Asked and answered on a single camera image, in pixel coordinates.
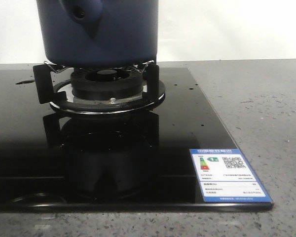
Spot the blue energy label sticker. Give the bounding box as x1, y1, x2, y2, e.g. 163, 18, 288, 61
189, 149, 272, 203

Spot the dark blue cooking pot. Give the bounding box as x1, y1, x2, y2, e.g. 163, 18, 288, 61
37, 0, 159, 68

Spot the black gas burner head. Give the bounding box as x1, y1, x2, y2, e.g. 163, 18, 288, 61
70, 69, 144, 100

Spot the black glass gas cooktop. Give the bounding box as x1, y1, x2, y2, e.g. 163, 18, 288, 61
0, 68, 274, 212

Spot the black pot support grate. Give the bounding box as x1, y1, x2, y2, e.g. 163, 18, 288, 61
33, 60, 165, 116

